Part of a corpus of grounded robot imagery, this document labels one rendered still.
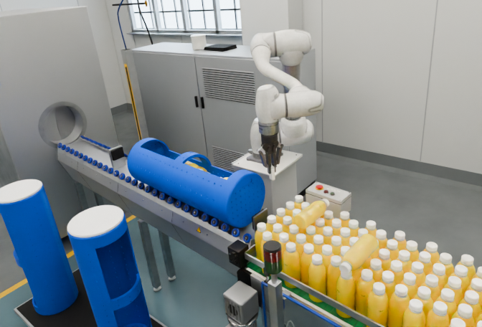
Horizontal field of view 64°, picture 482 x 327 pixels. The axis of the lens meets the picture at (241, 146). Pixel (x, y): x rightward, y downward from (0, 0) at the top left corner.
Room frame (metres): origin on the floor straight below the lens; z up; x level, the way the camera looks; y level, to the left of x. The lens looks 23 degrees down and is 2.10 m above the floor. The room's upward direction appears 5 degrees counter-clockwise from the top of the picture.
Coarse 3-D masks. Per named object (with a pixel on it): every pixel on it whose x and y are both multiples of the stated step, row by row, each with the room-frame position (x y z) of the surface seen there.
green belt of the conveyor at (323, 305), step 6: (252, 264) 1.42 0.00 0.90; (258, 270) 1.37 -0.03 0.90; (264, 276) 1.33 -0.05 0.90; (270, 276) 1.33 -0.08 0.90; (282, 282) 1.29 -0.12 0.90; (288, 288) 1.25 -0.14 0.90; (294, 288) 1.24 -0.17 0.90; (300, 294) 1.21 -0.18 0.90; (306, 294) 1.20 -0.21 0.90; (312, 300) 1.17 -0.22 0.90; (318, 306) 1.14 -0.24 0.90; (324, 306) 1.13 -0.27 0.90; (330, 306) 1.13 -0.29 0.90; (330, 312) 1.11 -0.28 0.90; (342, 318) 1.07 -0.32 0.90; (348, 318) 1.07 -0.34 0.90; (354, 318) 1.06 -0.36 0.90; (354, 324) 1.04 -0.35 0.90; (360, 324) 1.04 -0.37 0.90
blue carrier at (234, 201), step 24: (144, 144) 2.27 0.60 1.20; (144, 168) 2.04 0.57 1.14; (168, 168) 1.92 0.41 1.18; (192, 168) 1.83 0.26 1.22; (216, 168) 2.00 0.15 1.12; (168, 192) 1.90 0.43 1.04; (192, 192) 1.73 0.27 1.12; (216, 192) 1.63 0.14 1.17; (240, 192) 1.63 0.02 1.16; (264, 192) 1.75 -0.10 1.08; (216, 216) 1.63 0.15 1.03; (240, 216) 1.61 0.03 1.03
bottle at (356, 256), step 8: (360, 240) 1.18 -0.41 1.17; (368, 240) 1.17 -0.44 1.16; (376, 240) 1.18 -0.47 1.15; (352, 248) 1.14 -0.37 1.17; (360, 248) 1.13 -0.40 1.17; (368, 248) 1.14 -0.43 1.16; (376, 248) 1.17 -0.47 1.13; (344, 256) 1.11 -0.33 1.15; (352, 256) 1.10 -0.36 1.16; (360, 256) 1.10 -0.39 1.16; (368, 256) 1.12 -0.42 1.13; (352, 264) 1.08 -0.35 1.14; (360, 264) 1.09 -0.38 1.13
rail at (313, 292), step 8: (248, 256) 1.38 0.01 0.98; (256, 264) 1.35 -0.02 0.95; (280, 272) 1.25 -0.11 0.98; (288, 280) 1.23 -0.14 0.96; (296, 280) 1.20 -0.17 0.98; (304, 288) 1.17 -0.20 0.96; (312, 288) 1.15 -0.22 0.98; (320, 296) 1.12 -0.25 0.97; (328, 296) 1.10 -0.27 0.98; (336, 304) 1.07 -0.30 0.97; (344, 312) 1.05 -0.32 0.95; (352, 312) 1.03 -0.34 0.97; (360, 320) 1.00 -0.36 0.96; (368, 320) 0.98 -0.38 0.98
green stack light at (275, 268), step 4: (264, 260) 1.07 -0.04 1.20; (280, 260) 1.06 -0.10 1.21; (264, 264) 1.08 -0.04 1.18; (268, 264) 1.05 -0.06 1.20; (272, 264) 1.05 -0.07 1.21; (276, 264) 1.05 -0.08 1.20; (280, 264) 1.06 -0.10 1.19; (268, 268) 1.05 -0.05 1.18; (272, 268) 1.05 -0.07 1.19; (276, 268) 1.05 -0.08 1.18; (280, 268) 1.06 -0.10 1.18; (268, 272) 1.05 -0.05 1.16; (272, 272) 1.05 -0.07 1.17; (276, 272) 1.05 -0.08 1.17
